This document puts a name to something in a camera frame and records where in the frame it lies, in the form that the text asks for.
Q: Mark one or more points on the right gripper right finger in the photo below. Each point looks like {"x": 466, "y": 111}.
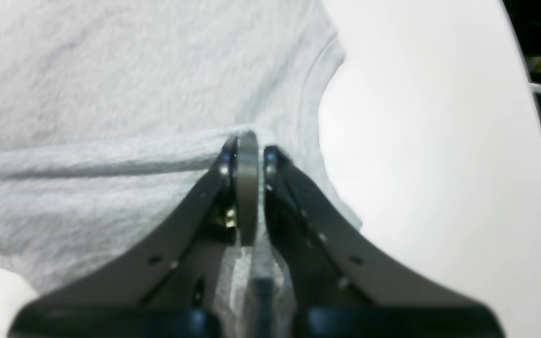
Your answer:
{"x": 344, "y": 286}

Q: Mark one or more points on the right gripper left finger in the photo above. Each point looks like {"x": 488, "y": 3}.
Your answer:
{"x": 165, "y": 285}

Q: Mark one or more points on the grey T-shirt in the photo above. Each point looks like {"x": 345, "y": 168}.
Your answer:
{"x": 111, "y": 110}

